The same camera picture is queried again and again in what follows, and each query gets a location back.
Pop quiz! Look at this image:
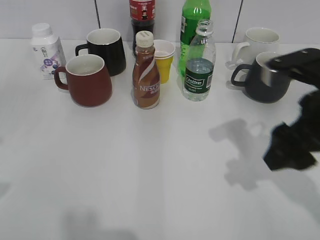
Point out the yellow paper cup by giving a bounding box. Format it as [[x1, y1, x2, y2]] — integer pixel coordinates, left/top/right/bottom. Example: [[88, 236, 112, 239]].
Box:
[[155, 56, 174, 84]]

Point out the green soda bottle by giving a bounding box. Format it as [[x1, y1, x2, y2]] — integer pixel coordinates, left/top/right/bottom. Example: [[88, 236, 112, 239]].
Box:
[[178, 0, 212, 77]]

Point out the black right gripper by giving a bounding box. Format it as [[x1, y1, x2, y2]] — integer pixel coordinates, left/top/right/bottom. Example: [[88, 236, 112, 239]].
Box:
[[263, 90, 320, 171]]

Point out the clear water bottle green label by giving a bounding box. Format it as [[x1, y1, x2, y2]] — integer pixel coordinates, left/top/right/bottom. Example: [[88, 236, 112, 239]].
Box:
[[183, 19, 216, 102]]

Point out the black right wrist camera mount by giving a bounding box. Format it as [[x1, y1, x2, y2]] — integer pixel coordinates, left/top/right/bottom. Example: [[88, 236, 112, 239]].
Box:
[[257, 48, 320, 92]]

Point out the brown Nescafe coffee bottle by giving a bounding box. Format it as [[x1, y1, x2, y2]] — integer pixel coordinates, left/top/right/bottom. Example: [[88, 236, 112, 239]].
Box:
[[132, 30, 161, 109]]

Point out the red ceramic mug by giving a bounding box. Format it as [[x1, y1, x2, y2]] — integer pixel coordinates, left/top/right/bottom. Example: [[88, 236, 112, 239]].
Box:
[[54, 54, 113, 107]]

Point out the white paper cup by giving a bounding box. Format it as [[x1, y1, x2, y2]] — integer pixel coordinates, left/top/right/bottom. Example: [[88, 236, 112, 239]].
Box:
[[154, 39, 176, 59]]

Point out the white ceramic mug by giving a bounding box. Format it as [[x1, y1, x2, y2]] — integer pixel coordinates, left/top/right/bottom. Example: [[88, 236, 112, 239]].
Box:
[[225, 27, 280, 70]]

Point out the white blueberry yogurt carton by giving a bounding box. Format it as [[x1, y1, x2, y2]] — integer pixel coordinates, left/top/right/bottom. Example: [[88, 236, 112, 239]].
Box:
[[31, 23, 67, 80]]

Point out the dark grey ceramic mug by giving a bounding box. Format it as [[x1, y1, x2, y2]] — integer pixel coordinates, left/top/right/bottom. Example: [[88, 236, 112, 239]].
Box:
[[230, 51, 292, 104]]

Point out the black ceramic mug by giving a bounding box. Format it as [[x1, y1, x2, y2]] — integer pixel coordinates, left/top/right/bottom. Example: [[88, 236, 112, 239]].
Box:
[[75, 28, 127, 77]]

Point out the cola bottle red label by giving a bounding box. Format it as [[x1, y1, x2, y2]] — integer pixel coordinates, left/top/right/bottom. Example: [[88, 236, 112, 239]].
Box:
[[129, 0, 156, 56]]

